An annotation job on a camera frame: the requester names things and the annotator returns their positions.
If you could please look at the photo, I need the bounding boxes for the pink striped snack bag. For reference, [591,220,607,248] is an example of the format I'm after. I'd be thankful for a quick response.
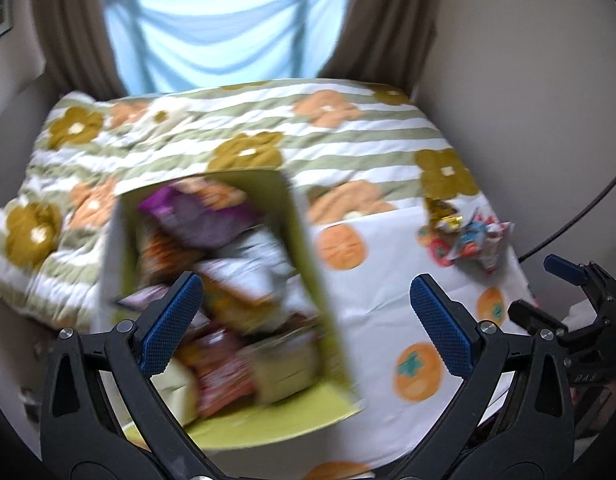
[175,328,256,418]

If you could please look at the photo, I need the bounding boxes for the colourful snack bag pile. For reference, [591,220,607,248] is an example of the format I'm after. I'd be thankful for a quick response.
[417,208,514,275]

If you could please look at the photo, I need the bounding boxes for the gold yellow snack bag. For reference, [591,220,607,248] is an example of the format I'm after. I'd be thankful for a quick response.
[424,197,464,234]

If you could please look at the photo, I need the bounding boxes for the persimmon print white sheet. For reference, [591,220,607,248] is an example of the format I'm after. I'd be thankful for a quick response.
[281,194,539,480]

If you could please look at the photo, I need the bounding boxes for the orange cheese stick snack bag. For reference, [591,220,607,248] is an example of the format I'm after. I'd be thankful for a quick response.
[138,229,204,285]

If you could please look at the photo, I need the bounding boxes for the green cardboard snack box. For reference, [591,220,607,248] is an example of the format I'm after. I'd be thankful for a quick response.
[93,169,362,452]

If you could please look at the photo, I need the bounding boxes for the newspaper print snack bag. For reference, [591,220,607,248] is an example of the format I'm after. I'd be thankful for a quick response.
[194,226,296,304]

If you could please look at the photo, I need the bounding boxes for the purple snack bag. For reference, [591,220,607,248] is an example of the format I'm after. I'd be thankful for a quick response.
[138,177,263,249]

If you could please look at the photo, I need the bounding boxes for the floral striped quilt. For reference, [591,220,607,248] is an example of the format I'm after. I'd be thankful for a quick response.
[0,79,479,328]

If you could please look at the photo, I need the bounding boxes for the brown drape right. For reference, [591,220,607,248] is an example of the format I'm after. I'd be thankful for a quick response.
[319,0,440,96]

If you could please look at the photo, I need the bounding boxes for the brown drape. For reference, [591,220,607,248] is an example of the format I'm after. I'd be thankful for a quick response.
[319,0,440,96]
[31,0,127,101]

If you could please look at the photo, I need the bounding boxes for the light blue window curtain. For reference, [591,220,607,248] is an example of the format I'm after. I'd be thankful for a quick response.
[103,0,349,96]

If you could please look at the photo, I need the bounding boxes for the brown drape left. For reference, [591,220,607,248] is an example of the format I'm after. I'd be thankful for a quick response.
[31,0,127,101]

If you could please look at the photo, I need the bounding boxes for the black cable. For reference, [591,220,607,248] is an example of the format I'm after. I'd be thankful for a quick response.
[517,161,616,264]

